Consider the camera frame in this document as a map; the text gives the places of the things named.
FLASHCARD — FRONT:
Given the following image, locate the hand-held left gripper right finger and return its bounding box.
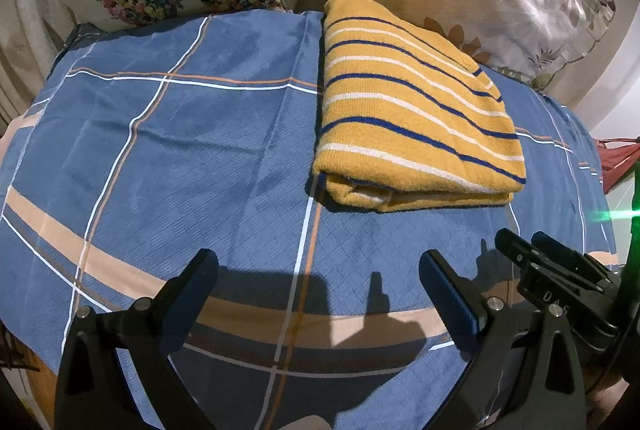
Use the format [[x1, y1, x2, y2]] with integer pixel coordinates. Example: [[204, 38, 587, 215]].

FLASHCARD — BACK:
[[419, 249, 587, 430]]

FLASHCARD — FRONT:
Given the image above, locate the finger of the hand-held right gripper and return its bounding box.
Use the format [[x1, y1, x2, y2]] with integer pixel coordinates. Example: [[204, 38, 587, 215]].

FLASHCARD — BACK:
[[531, 232, 614, 286], [494, 228, 539, 274]]

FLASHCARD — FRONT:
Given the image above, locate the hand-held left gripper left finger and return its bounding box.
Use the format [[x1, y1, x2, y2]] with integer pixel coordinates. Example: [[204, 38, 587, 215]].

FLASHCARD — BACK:
[[52, 247, 221, 430]]

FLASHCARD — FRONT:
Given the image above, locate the yellow striped towel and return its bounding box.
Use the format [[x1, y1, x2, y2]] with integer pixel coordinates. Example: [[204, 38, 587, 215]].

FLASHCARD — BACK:
[[311, 0, 528, 214]]

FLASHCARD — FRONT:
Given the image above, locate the red cloth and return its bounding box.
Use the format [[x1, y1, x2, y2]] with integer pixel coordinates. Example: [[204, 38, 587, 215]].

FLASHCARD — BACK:
[[597, 136, 640, 194]]

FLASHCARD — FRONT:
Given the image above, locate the blue plaid bedsheet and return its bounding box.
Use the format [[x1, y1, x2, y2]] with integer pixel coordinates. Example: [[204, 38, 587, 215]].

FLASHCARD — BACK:
[[0, 10, 619, 430]]

